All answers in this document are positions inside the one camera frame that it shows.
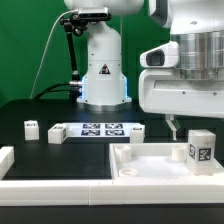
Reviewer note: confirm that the grey camera on mount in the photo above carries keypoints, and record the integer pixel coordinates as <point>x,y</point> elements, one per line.
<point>93,13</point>

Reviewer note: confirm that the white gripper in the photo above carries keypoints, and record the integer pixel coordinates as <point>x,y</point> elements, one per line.
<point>163,91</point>

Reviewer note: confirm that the AprilTag marker sheet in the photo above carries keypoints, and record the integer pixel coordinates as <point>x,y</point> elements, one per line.
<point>100,129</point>

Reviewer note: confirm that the white square tabletop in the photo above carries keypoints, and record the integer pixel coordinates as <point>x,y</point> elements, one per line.
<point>148,160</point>

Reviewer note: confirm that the white U-shaped obstacle fence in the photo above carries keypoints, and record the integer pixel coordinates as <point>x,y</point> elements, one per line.
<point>120,191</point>

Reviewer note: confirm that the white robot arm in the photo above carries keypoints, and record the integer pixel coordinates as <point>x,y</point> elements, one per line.
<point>182,77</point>

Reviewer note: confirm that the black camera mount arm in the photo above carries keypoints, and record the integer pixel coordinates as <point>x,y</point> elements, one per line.
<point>71,43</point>

